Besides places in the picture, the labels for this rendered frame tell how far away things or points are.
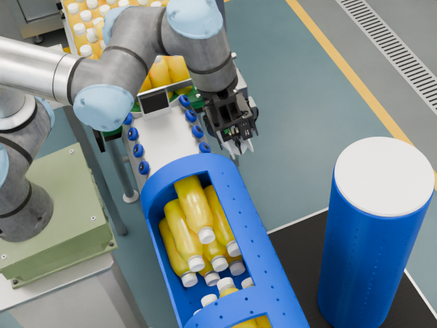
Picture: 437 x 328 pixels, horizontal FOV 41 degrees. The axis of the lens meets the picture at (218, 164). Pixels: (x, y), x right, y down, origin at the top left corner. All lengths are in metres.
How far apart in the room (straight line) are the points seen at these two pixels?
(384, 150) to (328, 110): 1.50
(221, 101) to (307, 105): 2.35
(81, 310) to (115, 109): 0.92
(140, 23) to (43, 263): 0.74
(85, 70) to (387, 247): 1.18
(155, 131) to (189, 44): 1.13
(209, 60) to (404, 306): 1.79
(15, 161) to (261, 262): 0.59
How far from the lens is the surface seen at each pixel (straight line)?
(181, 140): 1.94
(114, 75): 0.85
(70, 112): 2.19
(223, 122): 0.97
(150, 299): 2.69
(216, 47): 0.89
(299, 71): 3.45
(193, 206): 1.47
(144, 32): 0.91
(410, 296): 2.54
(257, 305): 1.29
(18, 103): 1.32
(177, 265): 1.54
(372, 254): 1.83
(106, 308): 1.70
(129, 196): 2.94
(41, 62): 0.89
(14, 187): 1.34
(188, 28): 0.86
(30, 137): 1.36
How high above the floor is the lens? 2.42
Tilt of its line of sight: 53 degrees down
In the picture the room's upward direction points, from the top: 8 degrees counter-clockwise
